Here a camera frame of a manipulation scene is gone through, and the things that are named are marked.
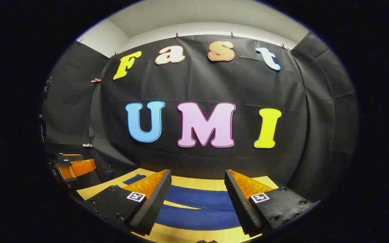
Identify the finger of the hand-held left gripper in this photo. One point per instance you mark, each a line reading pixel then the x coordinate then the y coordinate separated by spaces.
pixel 79 168
pixel 69 158

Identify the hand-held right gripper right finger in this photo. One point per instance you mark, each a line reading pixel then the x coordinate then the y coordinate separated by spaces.
pixel 240 202

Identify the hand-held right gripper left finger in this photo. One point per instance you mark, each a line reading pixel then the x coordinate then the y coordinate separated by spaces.
pixel 154 206

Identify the blue denim jeans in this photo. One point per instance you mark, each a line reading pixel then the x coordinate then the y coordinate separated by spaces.
pixel 198 216

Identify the silver binder clip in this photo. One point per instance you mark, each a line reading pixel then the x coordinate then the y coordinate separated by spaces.
pixel 87 145

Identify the orange spring clip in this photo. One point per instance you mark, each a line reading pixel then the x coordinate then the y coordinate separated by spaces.
pixel 96 80

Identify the black backdrop cloth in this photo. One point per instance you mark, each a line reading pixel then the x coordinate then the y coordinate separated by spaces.
pixel 198 84

